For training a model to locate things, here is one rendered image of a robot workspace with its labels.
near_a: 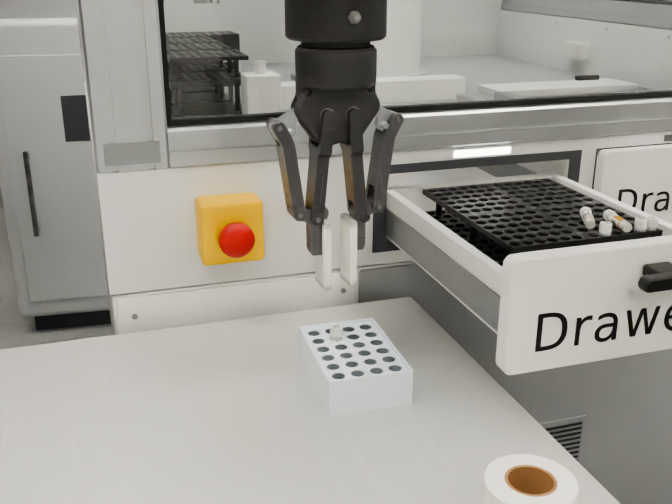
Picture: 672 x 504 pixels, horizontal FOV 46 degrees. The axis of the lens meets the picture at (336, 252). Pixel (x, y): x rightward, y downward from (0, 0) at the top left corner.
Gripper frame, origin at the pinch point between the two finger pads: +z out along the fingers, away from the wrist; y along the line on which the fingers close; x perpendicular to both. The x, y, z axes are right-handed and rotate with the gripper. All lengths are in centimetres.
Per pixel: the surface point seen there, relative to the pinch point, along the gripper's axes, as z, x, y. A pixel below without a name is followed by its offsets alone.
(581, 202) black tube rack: -0.9, -3.7, -31.8
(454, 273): 3.0, 2.6, -12.1
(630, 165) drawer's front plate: -1.6, -13.8, -46.9
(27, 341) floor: 89, -183, 40
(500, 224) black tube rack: -0.8, 0.2, -18.7
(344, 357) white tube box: 10.2, 3.1, 0.2
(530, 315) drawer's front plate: 1.7, 16.6, -12.0
